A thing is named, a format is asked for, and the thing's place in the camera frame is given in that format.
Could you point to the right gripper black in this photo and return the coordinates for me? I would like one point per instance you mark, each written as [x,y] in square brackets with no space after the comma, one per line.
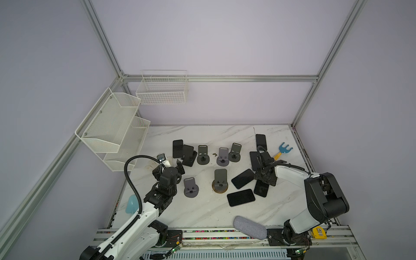
[268,180]

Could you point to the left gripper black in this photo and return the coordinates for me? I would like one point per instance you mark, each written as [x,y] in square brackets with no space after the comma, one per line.
[156,174]

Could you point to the black phone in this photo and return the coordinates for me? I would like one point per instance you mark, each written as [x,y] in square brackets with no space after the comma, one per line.
[177,149]
[261,142]
[243,179]
[261,189]
[255,161]
[241,197]

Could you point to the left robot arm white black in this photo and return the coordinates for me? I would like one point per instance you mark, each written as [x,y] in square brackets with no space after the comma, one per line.
[143,230]

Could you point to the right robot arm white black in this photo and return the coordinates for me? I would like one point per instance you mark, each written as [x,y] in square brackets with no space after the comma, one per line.
[324,197]

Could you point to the black stand back left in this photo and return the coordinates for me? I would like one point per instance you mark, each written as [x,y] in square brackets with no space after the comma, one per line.
[189,155]

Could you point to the grey stand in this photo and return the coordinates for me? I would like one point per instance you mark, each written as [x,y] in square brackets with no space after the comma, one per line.
[203,157]
[235,153]
[223,157]
[191,189]

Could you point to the grey stand front left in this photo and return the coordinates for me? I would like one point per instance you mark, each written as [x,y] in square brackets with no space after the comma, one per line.
[191,189]

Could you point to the grey stand back right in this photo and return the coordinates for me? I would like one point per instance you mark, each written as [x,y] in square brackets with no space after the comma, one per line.
[235,153]

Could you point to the brown base stand front right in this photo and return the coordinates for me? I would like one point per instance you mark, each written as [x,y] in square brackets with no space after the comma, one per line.
[220,182]

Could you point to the white work glove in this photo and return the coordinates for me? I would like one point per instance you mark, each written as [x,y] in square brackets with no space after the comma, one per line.
[152,164]

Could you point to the white mesh shelf lower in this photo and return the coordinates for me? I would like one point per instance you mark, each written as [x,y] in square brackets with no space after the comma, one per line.
[130,146]

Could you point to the white mesh shelf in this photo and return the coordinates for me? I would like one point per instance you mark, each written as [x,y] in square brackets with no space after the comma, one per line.
[104,128]
[130,146]

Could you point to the grey oval pouch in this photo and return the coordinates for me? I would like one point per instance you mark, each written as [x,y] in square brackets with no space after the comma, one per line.
[250,228]

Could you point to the light blue trowel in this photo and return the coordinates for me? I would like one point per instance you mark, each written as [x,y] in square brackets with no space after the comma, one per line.
[132,205]

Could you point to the yellow tape measure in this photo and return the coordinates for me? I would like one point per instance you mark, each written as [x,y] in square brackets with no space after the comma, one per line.
[319,233]

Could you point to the white mesh shelf upper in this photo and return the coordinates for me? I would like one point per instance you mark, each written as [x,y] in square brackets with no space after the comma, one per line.
[104,128]

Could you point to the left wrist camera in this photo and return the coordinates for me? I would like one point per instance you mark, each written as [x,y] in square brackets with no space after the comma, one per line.
[163,160]

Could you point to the blue rake yellow handle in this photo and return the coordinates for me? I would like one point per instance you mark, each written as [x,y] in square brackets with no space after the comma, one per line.
[283,149]

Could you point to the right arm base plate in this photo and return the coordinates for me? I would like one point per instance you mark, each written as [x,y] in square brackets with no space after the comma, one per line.
[276,238]

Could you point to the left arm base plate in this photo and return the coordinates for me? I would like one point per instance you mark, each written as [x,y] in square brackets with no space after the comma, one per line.
[169,238]

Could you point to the aluminium front rail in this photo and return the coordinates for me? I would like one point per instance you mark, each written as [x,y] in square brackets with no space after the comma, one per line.
[229,238]

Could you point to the white wire basket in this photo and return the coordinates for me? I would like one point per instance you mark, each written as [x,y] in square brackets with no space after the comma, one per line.
[163,87]

